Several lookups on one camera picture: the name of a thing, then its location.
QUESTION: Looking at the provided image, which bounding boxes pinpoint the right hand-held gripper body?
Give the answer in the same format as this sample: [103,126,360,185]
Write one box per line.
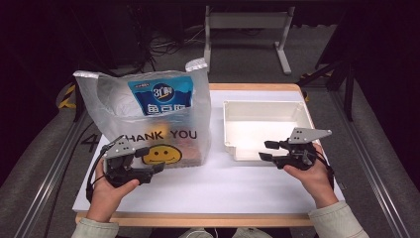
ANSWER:
[276,127,333,172]

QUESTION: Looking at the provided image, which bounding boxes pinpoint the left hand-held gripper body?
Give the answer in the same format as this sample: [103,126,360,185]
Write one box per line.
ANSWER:
[101,134,155,188]

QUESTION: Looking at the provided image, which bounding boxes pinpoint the white plastic tray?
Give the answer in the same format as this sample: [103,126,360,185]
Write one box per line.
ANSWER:
[222,99,320,163]

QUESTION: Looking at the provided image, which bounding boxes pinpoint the translucent smiley plastic bag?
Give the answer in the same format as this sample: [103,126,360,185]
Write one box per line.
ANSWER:
[72,58,212,168]

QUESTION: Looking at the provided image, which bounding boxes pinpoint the blue snack pouch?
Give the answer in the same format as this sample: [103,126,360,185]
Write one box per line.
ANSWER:
[128,75,195,117]

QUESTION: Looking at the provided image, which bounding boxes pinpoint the person's right hand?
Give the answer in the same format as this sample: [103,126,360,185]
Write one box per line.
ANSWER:
[283,143,338,209]

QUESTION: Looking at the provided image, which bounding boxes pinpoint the person's left hand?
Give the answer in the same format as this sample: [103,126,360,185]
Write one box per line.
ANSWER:
[86,170,142,223]

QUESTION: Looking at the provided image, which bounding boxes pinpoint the white board sheet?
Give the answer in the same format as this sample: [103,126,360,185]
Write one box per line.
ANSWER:
[72,89,345,214]

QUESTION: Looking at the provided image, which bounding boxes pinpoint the yellow black hazard tape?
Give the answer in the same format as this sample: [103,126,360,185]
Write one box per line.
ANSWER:
[58,83,77,109]
[298,70,331,102]

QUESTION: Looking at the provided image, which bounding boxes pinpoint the person's legs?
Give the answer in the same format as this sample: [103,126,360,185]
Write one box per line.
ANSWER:
[177,227,265,238]

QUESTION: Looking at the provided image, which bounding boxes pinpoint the white metal stand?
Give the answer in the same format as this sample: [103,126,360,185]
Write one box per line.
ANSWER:
[202,5,296,75]

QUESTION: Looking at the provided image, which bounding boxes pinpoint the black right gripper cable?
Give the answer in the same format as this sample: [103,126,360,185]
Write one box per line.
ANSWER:
[325,158,336,192]

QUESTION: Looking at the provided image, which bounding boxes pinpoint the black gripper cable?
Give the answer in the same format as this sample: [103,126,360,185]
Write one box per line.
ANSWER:
[325,158,336,192]
[85,152,110,204]

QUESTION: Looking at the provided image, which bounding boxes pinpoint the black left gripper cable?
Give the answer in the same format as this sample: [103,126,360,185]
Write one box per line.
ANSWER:
[85,152,110,204]

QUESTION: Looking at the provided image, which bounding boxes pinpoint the aluminium floor rail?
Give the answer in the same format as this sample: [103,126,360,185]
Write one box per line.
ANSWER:
[330,88,410,238]
[13,108,88,238]

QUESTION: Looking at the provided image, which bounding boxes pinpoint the black floor cables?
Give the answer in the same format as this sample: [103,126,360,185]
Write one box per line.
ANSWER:
[132,6,206,83]

